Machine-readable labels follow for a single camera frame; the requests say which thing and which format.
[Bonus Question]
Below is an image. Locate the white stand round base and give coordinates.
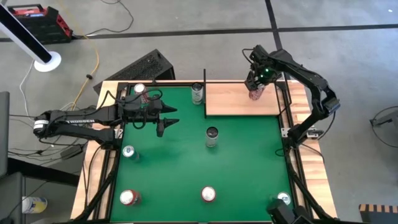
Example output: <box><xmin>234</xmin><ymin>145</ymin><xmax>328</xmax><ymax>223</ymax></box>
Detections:
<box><xmin>0</xmin><ymin>2</ymin><xmax>62</xmax><ymax>73</ymax></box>

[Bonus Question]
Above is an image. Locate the blue silver Red Bull can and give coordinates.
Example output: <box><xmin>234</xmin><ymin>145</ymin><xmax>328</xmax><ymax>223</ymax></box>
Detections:
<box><xmin>276</xmin><ymin>191</ymin><xmax>292</xmax><ymax>206</ymax></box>
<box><xmin>122</xmin><ymin>145</ymin><xmax>140</xmax><ymax>162</ymax></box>

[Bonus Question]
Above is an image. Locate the black orange striped block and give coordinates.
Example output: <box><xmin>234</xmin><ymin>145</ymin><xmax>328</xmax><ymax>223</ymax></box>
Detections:
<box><xmin>359</xmin><ymin>203</ymin><xmax>398</xmax><ymax>224</ymax></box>

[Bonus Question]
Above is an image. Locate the light wooden shelf board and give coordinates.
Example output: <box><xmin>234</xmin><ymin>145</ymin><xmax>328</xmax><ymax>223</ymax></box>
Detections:
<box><xmin>205</xmin><ymin>82</ymin><xmax>280</xmax><ymax>116</ymax></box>

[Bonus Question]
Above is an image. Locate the white floor cable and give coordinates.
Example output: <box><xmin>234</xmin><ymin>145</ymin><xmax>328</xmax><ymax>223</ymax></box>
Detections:
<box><xmin>19</xmin><ymin>60</ymin><xmax>43</xmax><ymax>124</ymax></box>

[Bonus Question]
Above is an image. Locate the orange Fanta can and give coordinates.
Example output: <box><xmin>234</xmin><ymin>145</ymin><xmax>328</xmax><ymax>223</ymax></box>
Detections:
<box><xmin>200</xmin><ymin>185</ymin><xmax>217</xmax><ymax>203</ymax></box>

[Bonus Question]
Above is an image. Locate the Star Wars Coca-Cola can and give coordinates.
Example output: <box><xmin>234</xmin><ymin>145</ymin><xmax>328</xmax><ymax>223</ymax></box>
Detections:
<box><xmin>248</xmin><ymin>83</ymin><xmax>267</xmax><ymax>101</ymax></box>

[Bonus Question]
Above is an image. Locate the tall white can green print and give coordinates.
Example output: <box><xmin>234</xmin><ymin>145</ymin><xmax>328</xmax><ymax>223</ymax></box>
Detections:
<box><xmin>191</xmin><ymin>82</ymin><xmax>205</xmax><ymax>106</ymax></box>

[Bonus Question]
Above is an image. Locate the tall Celsius can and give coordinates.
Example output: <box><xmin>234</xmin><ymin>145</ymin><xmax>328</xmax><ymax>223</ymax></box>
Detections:
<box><xmin>205</xmin><ymin>126</ymin><xmax>220</xmax><ymax>148</ymax></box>

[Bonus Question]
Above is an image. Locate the black table frame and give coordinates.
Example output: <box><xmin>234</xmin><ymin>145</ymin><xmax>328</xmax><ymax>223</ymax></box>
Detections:
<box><xmin>73</xmin><ymin>80</ymin><xmax>338</xmax><ymax>224</ymax></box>

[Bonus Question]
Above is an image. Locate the black perforated case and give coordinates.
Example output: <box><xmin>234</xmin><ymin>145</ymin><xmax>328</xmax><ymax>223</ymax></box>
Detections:
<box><xmin>93</xmin><ymin>49</ymin><xmax>176</xmax><ymax>94</ymax></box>

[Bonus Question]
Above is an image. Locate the black power adapter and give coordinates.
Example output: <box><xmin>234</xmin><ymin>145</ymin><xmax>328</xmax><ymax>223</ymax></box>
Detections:
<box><xmin>60</xmin><ymin>146</ymin><xmax>83</xmax><ymax>160</ymax></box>

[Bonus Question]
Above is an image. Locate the green table mat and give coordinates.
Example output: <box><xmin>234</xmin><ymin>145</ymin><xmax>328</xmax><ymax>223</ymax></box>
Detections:
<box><xmin>110</xmin><ymin>86</ymin><xmax>296</xmax><ymax>222</ymax></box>

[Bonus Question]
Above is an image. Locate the red Coca-Cola can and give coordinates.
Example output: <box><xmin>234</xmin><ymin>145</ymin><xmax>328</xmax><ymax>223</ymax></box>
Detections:
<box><xmin>133</xmin><ymin>83</ymin><xmax>150</xmax><ymax>105</ymax></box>

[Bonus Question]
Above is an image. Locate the red can silver lid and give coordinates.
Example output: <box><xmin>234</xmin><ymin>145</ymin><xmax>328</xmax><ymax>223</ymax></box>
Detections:
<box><xmin>119</xmin><ymin>189</ymin><xmax>142</xmax><ymax>207</ymax></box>

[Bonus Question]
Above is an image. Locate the red black tool case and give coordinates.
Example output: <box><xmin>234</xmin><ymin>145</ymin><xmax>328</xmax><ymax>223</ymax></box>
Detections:
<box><xmin>7</xmin><ymin>3</ymin><xmax>74</xmax><ymax>44</ymax></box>

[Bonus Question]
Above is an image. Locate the black floor cable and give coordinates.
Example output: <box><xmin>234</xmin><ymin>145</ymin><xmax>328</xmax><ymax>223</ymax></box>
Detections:
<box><xmin>73</xmin><ymin>0</ymin><xmax>135</xmax><ymax>40</ymax></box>

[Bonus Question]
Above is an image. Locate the dark grey panel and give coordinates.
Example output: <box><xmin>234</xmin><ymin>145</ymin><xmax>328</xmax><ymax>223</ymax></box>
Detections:
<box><xmin>0</xmin><ymin>91</ymin><xmax>10</xmax><ymax>178</ymax></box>

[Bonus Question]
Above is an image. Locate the yellow floor cable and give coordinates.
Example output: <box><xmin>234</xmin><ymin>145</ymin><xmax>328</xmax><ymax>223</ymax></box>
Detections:
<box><xmin>70</xmin><ymin>32</ymin><xmax>101</xmax><ymax>111</ymax></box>

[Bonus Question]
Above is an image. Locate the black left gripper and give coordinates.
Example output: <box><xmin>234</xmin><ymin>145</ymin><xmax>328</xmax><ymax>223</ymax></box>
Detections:
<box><xmin>116</xmin><ymin>94</ymin><xmax>180</xmax><ymax>130</ymax></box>

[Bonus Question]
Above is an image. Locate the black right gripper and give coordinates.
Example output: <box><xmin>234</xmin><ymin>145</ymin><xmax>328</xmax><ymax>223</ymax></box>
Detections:
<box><xmin>244</xmin><ymin>45</ymin><xmax>282</xmax><ymax>91</ymax></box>

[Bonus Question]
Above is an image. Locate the white yellow wipes canister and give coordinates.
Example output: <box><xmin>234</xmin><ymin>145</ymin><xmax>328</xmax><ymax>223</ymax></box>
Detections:
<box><xmin>21</xmin><ymin>196</ymin><xmax>49</xmax><ymax>215</ymax></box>

